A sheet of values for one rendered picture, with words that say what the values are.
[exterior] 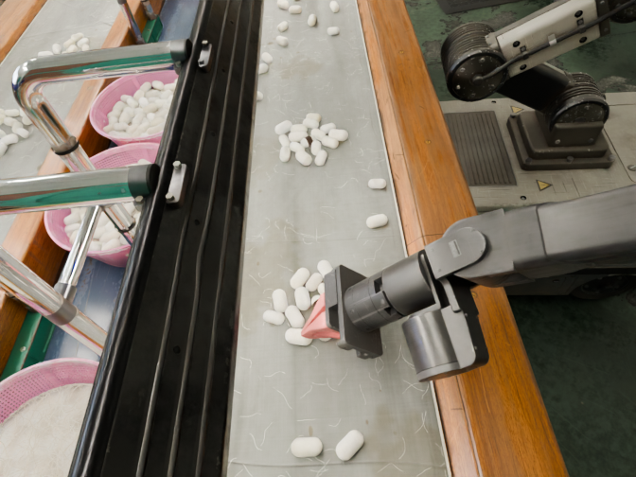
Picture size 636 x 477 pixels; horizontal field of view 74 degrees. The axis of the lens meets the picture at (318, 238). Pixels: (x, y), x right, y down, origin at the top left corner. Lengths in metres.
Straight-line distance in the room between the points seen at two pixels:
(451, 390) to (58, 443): 0.50
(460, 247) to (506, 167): 0.81
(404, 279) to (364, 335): 0.09
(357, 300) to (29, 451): 0.46
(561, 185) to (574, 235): 0.81
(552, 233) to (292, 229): 0.43
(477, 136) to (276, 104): 0.59
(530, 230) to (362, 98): 0.62
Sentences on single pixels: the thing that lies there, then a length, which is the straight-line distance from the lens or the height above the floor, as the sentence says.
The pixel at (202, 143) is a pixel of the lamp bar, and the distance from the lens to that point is 0.32.
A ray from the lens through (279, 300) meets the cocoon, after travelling 0.61.
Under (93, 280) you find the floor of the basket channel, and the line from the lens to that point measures 0.87.
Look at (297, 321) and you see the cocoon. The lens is 0.59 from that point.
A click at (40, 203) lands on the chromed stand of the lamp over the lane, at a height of 1.11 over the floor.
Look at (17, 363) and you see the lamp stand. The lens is 0.80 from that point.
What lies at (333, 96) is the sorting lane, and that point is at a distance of 0.96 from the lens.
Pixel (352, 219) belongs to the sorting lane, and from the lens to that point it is 0.71.
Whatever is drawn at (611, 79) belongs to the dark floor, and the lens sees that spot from 2.54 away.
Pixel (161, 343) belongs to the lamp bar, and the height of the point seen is 1.10.
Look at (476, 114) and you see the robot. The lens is 1.36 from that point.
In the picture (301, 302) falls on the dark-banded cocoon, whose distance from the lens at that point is 0.61.
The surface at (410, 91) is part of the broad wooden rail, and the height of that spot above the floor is 0.76.
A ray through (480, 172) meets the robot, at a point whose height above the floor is 0.47.
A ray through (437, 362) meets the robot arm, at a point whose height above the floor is 0.90.
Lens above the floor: 1.29
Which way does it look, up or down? 53 degrees down
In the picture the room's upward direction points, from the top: 10 degrees counter-clockwise
